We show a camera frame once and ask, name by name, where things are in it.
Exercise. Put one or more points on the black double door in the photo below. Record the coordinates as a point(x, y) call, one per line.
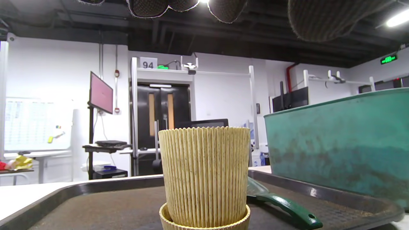
point(159, 108)

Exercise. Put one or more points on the dark monitor on desk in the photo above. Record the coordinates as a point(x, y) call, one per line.
point(292, 97)

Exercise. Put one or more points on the yellow ribbed flower pot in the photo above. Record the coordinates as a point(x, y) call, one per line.
point(204, 175)

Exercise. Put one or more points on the monitor on black stand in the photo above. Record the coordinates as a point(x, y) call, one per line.
point(100, 92)

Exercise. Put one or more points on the long ceiling light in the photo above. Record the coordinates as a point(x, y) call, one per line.
point(397, 18)

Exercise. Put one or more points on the green exit sign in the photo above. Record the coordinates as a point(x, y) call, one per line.
point(388, 59)

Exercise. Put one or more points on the green garden trowel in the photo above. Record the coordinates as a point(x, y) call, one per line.
point(287, 207)

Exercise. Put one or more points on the whiteboard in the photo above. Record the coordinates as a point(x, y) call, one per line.
point(32, 124)

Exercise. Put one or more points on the teal plastic storage box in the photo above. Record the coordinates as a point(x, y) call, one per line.
point(338, 147)

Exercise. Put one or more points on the person's left hand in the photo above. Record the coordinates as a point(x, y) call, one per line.
point(319, 19)

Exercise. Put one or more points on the dark brown plastic tray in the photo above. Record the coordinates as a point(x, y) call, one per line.
point(111, 207)

